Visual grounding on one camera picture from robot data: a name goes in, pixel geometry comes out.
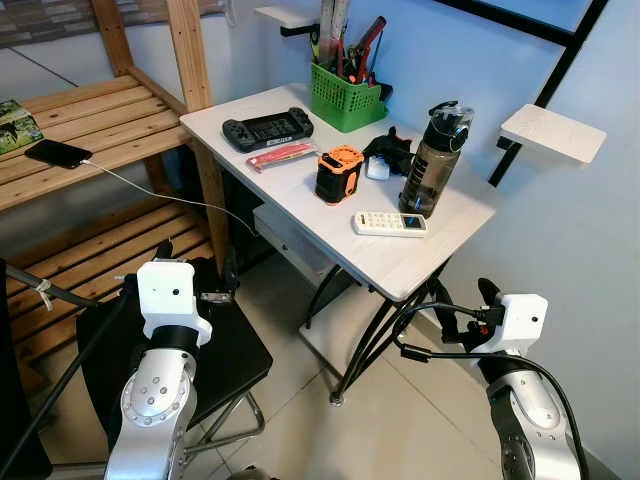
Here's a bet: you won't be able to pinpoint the small white case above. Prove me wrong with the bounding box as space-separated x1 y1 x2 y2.
366 155 391 181

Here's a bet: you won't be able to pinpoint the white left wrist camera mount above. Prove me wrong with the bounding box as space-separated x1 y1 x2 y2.
137 260 213 346

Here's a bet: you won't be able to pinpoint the black pole with white tie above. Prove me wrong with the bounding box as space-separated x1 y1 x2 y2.
0 260 103 309

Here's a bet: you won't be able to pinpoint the white charging cable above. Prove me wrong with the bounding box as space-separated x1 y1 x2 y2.
85 160 263 239

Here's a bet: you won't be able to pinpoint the white remote control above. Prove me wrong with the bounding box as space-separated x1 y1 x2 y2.
352 211 429 238

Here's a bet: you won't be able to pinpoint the green plastic basket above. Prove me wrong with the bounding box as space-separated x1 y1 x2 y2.
310 62 389 133

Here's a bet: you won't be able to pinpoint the black handheld game console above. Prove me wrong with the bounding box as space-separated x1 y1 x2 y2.
221 107 314 153

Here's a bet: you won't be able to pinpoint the red handled pliers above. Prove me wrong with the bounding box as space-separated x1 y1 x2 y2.
345 15 387 81

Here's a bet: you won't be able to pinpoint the red flat packet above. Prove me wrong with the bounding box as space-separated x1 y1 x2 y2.
247 141 319 173

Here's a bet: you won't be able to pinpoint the black smartphone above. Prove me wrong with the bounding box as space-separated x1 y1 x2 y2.
25 139 93 169

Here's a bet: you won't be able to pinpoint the dark clear water bottle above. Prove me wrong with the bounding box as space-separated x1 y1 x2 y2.
398 100 475 219

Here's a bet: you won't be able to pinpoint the small white wall shelf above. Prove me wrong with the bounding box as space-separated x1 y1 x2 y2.
255 5 321 36

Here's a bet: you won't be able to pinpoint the white table drawer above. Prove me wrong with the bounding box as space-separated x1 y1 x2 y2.
252 203 336 286

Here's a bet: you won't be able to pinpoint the black metal wall frame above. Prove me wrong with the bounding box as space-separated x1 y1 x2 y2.
435 0 611 188

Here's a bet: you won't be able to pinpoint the black glove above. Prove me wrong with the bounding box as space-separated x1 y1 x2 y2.
362 127 416 181

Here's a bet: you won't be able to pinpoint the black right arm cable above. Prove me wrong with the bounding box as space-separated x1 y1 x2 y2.
398 300 593 480

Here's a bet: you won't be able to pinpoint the white table with black legs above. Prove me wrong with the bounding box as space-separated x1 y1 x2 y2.
180 83 501 406

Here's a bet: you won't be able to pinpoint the wooden slatted rack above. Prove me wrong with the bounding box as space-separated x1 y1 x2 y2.
0 0 233 371

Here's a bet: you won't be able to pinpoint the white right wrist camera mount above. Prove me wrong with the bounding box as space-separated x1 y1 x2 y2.
470 293 549 356

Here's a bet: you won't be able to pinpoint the black folding chair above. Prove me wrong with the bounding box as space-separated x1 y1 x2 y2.
78 255 273 456

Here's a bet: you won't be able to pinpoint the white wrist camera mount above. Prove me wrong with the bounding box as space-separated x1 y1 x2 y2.
470 293 549 356
137 260 213 346

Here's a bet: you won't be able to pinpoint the grey white upright tool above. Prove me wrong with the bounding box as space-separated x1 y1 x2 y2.
318 0 351 69

